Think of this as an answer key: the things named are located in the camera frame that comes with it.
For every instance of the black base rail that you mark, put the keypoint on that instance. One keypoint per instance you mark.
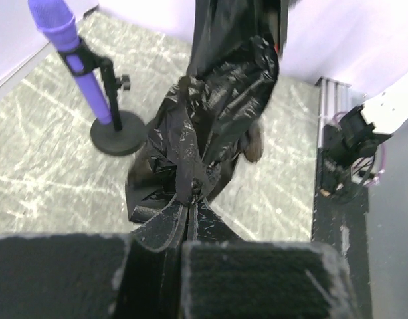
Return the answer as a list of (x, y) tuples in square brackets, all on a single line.
[(340, 205)]

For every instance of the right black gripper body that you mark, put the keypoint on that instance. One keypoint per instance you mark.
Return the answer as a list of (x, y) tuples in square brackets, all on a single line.
[(277, 23)]

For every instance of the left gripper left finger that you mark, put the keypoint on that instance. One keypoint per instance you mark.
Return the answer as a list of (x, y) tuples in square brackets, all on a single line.
[(116, 275)]

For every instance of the purple microphone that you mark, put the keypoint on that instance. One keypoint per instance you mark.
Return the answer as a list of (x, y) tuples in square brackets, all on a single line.
[(58, 24)]

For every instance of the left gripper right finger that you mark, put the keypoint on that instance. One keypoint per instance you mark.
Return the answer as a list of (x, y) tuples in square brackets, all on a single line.
[(223, 276)]

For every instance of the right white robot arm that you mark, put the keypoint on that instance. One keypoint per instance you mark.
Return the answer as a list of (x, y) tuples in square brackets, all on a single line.
[(348, 132)]

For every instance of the black trash bag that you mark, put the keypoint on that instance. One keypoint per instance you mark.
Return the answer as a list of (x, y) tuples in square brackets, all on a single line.
[(211, 116)]

